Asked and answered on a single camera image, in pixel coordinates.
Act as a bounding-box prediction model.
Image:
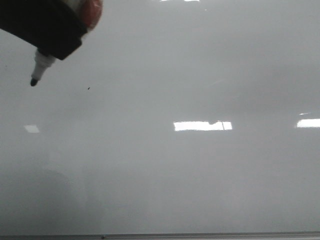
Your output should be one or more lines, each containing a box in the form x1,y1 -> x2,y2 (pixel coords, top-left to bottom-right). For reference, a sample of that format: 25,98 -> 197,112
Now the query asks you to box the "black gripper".
0,0 -> 88,60

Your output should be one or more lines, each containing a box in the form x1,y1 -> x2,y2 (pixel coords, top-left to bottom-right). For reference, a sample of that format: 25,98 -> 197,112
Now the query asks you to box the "white glossy whiteboard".
0,0 -> 320,236

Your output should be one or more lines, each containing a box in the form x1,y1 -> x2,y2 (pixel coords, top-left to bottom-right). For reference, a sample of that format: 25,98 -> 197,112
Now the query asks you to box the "grey aluminium whiteboard frame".
0,231 -> 320,240

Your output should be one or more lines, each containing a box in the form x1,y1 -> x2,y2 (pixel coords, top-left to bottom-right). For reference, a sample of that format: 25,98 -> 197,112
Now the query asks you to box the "white black whiteboard marker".
30,48 -> 56,87

